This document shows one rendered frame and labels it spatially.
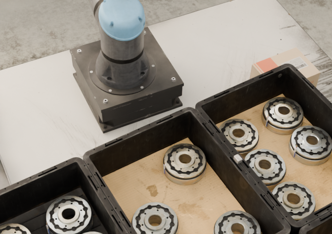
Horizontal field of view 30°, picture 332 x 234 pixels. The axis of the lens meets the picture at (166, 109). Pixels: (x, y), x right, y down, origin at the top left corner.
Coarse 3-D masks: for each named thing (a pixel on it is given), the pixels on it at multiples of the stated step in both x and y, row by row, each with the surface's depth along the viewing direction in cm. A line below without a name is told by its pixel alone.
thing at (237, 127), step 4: (232, 128) 154; (236, 128) 154; (240, 128) 154; (244, 128) 154; (228, 132) 154; (232, 132) 153; (244, 132) 153; (232, 136) 152; (244, 136) 152; (236, 140) 152; (240, 140) 152
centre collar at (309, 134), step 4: (304, 136) 153; (308, 136) 153; (312, 136) 153; (316, 136) 153; (304, 140) 152; (320, 140) 152; (304, 144) 151; (308, 144) 151; (316, 144) 151; (320, 144) 151; (312, 148) 151; (316, 148) 151
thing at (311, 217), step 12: (276, 72) 158; (300, 72) 158; (240, 84) 155; (312, 84) 156; (216, 96) 152; (324, 96) 153; (216, 132) 147; (228, 144) 143; (240, 156) 140; (264, 192) 134; (276, 204) 132; (288, 216) 130; (312, 216) 130; (300, 228) 129
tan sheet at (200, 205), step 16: (144, 160) 152; (160, 160) 152; (112, 176) 148; (128, 176) 148; (144, 176) 148; (160, 176) 149; (208, 176) 149; (112, 192) 145; (128, 192) 145; (144, 192) 145; (160, 192) 146; (176, 192) 146; (192, 192) 146; (208, 192) 146; (224, 192) 146; (128, 208) 143; (176, 208) 143; (192, 208) 143; (208, 208) 143; (224, 208) 143; (240, 208) 143; (192, 224) 140; (208, 224) 140
